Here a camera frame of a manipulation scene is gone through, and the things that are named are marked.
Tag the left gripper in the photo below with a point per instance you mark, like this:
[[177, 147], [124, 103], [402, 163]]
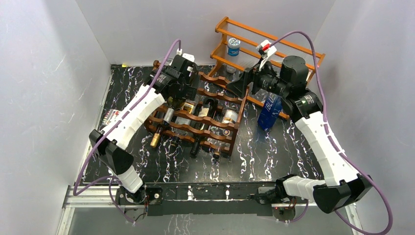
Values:
[[189, 92]]

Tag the blue square glass bottle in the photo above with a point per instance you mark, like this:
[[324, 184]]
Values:
[[270, 111]]

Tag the brown wooden wine rack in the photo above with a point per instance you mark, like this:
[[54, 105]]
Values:
[[200, 130]]

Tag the orange wooden shelf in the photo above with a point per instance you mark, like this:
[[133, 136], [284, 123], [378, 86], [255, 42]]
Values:
[[242, 46]]

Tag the clear square liquor bottle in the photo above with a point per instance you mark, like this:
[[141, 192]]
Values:
[[189, 107]]

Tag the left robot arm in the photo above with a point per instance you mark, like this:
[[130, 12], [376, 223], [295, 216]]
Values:
[[109, 144]]

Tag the white label bottle in rack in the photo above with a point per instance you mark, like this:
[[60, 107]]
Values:
[[228, 115]]

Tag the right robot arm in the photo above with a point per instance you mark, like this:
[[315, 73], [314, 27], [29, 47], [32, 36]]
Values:
[[342, 185]]

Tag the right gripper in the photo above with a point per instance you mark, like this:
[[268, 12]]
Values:
[[239, 86]]

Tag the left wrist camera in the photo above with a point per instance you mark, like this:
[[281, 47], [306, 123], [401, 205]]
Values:
[[189, 61]]

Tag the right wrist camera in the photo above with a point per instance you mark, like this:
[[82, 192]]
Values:
[[266, 51]]

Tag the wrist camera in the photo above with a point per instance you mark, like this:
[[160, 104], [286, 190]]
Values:
[[189, 61], [266, 51]]

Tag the green wine bottle white label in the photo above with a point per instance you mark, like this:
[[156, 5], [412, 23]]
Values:
[[171, 108]]

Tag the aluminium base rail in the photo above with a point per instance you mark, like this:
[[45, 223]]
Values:
[[198, 208]]

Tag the pack of coloured markers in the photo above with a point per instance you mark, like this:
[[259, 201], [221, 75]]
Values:
[[111, 116]]

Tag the dark wine bottle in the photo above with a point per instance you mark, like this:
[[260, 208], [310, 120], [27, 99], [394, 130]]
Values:
[[208, 109]]

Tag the blue lidded jar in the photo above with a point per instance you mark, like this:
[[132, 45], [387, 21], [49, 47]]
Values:
[[233, 46]]

